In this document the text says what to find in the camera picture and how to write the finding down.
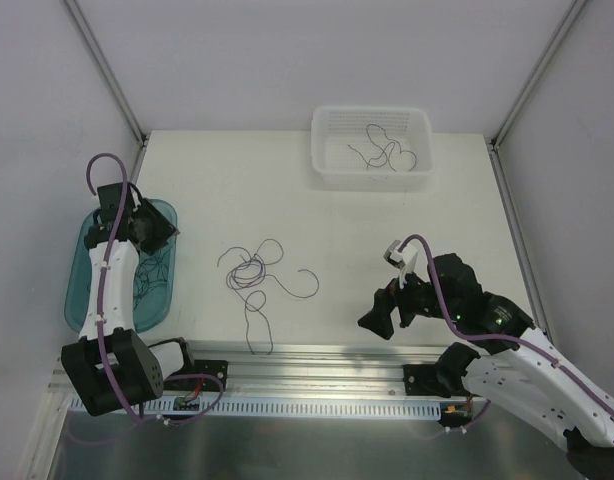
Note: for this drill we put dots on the left aluminium frame post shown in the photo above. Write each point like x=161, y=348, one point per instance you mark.
x=84, y=30

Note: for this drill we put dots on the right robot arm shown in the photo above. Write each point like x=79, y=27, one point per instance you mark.
x=501, y=355

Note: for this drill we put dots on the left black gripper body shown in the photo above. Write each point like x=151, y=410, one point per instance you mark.
x=154, y=228

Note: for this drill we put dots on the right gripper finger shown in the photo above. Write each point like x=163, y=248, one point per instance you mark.
x=378, y=319
x=408, y=307

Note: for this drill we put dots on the aluminium frame post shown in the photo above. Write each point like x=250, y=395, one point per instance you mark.
x=84, y=30
x=548, y=55

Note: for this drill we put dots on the white perforated plastic basket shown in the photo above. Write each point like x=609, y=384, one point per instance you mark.
x=373, y=148

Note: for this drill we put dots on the white slotted cable duct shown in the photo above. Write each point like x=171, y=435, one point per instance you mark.
x=298, y=408

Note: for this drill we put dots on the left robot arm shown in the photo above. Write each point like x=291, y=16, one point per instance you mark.
x=117, y=320

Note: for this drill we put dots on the aluminium mounting rail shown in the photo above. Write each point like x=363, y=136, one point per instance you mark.
x=308, y=371

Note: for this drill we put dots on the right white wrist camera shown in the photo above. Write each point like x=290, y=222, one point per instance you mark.
x=403, y=257

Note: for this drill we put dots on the right aluminium frame post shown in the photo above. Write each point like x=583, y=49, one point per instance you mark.
x=548, y=55

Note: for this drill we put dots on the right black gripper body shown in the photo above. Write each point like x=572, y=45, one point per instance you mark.
x=400, y=301

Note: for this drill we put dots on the teal transparent plastic bin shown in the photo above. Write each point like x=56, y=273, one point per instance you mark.
x=153, y=284

